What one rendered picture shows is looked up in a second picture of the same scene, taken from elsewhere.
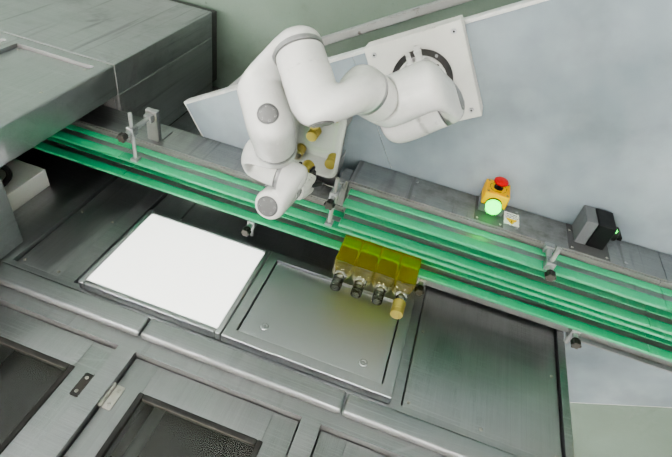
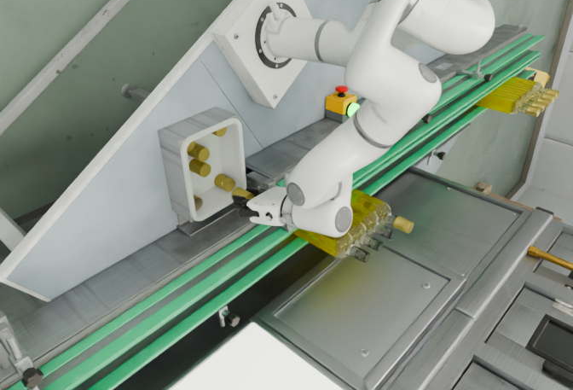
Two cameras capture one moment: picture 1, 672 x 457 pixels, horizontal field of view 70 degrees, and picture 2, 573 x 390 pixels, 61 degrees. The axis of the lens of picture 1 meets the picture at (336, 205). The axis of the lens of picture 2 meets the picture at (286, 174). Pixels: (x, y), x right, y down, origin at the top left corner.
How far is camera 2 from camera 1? 0.99 m
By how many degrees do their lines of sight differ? 46
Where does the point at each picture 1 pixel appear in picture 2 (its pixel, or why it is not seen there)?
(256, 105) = (416, 72)
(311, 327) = (374, 311)
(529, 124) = not seen: hidden behind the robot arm
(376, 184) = (284, 163)
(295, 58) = not seen: outside the picture
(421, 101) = not seen: hidden behind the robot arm
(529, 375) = (445, 198)
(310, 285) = (318, 295)
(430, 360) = (421, 246)
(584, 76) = not seen: outside the picture
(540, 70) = not seen: outside the picture
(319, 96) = (487, 9)
